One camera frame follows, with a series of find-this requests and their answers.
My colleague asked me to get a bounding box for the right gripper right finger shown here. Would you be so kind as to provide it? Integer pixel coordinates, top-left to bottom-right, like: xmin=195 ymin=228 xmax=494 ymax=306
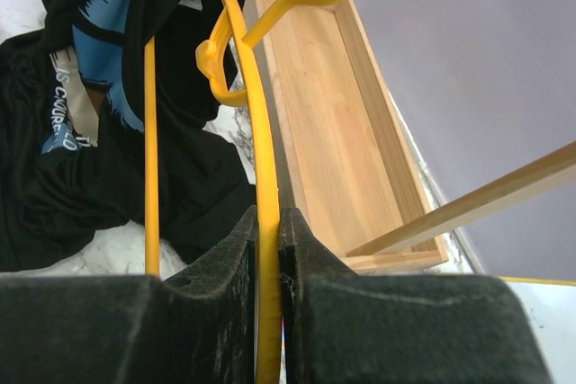
xmin=278 ymin=208 xmax=552 ymax=383

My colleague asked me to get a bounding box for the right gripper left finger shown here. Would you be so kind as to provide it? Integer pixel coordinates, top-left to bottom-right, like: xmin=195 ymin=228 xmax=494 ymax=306
xmin=1 ymin=210 xmax=257 ymax=383

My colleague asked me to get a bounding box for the black printed t shirt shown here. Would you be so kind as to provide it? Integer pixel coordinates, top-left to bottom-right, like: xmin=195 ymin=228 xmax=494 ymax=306
xmin=1 ymin=0 xmax=256 ymax=272

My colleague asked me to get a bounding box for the yellow plastic hanger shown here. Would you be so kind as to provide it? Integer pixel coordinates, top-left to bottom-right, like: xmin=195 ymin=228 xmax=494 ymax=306
xmin=153 ymin=0 xmax=342 ymax=383

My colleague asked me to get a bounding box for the small whiteboard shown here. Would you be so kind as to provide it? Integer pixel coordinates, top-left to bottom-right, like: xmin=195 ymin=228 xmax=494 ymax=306
xmin=502 ymin=277 xmax=576 ymax=384

